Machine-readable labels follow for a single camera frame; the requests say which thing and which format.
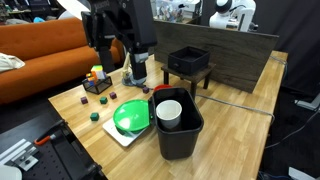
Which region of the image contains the black floor cable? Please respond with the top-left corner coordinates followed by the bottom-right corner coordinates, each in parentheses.
top-left (264, 108), bottom-right (320, 150)

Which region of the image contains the orange and black clamp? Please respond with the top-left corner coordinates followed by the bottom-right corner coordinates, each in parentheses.
top-left (33, 118), bottom-right (69, 147)

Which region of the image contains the multicoloured puzzle cube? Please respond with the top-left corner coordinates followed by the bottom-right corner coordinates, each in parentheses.
top-left (85, 64), bottom-right (107, 85)

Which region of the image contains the silver aluminium bracket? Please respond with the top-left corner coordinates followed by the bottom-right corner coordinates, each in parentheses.
top-left (0, 138), bottom-right (40, 173)

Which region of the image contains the grey round base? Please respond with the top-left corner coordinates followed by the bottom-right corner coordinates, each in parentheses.
top-left (121, 74), bottom-right (148, 89)

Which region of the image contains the green plastic plate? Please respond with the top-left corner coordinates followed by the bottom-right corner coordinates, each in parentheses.
top-left (112, 98), bottom-right (153, 133)

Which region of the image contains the dark wooden board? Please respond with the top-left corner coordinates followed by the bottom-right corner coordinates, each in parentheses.
top-left (153, 19), bottom-right (280, 94)

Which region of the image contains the white flat object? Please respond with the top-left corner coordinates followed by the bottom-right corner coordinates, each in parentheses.
top-left (287, 166), bottom-right (317, 180)

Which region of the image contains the shelf with boxes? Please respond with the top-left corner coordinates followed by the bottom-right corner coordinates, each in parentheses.
top-left (150, 0), bottom-right (203, 24)

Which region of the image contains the white paper cup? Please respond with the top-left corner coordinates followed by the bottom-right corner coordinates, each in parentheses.
top-left (155, 99), bottom-right (183, 131)

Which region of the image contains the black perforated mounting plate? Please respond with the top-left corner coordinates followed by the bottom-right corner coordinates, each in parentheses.
top-left (0, 111), bottom-right (108, 180)

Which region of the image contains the blue cable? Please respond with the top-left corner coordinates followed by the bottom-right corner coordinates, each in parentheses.
top-left (257, 170), bottom-right (288, 180)

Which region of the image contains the black wire basket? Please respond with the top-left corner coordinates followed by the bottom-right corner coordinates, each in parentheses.
top-left (82, 75), bottom-right (114, 96)

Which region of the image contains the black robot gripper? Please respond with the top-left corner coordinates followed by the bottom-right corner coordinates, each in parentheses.
top-left (81, 0), bottom-right (158, 85)

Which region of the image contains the white curved object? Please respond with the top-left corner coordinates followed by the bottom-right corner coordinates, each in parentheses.
top-left (55, 0), bottom-right (92, 20)

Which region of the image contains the white cloth bag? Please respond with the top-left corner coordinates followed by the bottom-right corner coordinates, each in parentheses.
top-left (0, 52), bottom-right (26, 74)

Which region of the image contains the black plastic bin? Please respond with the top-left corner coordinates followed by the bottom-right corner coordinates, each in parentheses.
top-left (147, 87), bottom-right (205, 161)

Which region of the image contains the black square box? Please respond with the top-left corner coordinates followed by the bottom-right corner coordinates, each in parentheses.
top-left (167, 45), bottom-right (211, 77)

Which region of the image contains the grey cable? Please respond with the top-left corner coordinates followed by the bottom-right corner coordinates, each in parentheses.
top-left (194, 93), bottom-right (276, 125)

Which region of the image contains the orange sofa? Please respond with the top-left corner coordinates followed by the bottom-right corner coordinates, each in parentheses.
top-left (0, 17), bottom-right (126, 106)

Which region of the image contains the white kitchen scale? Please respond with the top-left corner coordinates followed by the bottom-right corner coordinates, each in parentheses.
top-left (101, 118), bottom-right (152, 148)

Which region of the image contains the light grey metal bar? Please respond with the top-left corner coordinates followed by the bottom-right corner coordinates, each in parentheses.
top-left (294, 92), bottom-right (320, 112)

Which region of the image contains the dark wooden stool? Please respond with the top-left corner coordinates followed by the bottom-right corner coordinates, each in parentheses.
top-left (160, 62), bottom-right (217, 100)

